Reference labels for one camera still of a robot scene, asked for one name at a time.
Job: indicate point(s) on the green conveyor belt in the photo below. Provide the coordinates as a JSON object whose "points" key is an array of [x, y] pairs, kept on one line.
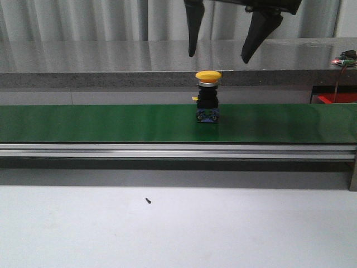
{"points": [[244, 123]]}

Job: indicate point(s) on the red plastic tray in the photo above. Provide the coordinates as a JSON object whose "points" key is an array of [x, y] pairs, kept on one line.
{"points": [[328, 98]]}

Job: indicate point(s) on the circuit board with red LED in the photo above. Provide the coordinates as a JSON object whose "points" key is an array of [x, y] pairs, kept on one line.
{"points": [[346, 58]]}

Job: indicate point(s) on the grey curtain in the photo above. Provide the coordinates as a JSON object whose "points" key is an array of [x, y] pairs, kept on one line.
{"points": [[137, 21]]}

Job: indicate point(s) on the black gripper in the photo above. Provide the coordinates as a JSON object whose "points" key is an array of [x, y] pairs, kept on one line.
{"points": [[265, 19]]}

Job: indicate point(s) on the aluminium conveyor frame rail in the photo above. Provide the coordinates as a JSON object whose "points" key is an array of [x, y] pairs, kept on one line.
{"points": [[265, 166]]}

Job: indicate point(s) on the grey stone counter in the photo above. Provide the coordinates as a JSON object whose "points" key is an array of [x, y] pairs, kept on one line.
{"points": [[134, 64]]}

